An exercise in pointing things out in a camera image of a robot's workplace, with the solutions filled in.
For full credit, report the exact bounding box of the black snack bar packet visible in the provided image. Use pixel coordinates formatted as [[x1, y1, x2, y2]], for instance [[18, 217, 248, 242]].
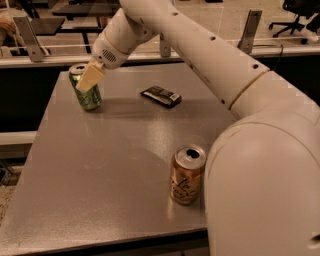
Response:
[[140, 86, 182, 108]]

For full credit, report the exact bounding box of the left metal glass bracket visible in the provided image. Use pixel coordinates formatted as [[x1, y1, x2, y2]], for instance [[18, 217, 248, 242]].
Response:
[[13, 16, 45, 62]]

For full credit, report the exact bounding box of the green soda can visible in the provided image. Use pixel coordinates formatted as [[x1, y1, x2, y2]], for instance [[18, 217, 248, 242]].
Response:
[[69, 63, 101, 111]]

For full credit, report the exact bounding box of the orange soda can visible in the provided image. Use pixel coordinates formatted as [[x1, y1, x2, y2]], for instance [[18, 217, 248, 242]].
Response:
[[170, 144, 206, 205]]

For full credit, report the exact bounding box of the black office chair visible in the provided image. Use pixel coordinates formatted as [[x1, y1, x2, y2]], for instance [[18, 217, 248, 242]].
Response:
[[268, 0, 320, 44]]

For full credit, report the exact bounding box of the metal glass bracket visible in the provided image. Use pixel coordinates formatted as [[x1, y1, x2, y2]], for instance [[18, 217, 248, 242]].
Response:
[[159, 35, 171, 58], [13, 16, 45, 62], [238, 9, 262, 54]]

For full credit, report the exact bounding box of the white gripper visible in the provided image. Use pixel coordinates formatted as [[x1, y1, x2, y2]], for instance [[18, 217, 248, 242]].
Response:
[[76, 9, 156, 93]]

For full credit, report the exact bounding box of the dark background table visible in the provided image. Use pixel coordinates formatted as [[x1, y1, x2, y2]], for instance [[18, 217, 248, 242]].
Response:
[[31, 0, 120, 53]]

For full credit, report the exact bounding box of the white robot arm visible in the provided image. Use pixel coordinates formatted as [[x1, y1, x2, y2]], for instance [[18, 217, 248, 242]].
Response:
[[78, 0, 320, 256]]

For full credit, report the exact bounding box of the metal railing beam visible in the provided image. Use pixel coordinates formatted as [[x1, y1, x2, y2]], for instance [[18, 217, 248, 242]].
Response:
[[0, 45, 320, 69]]

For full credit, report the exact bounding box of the middle metal glass bracket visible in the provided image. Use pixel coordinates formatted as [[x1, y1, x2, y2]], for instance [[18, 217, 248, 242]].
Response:
[[159, 35, 171, 58]]

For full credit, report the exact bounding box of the seated person at left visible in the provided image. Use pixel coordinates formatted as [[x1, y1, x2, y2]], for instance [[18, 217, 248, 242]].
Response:
[[0, 0, 24, 46]]

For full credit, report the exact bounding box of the right metal glass bracket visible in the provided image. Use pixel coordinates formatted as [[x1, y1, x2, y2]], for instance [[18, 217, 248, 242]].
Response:
[[238, 9, 262, 54]]

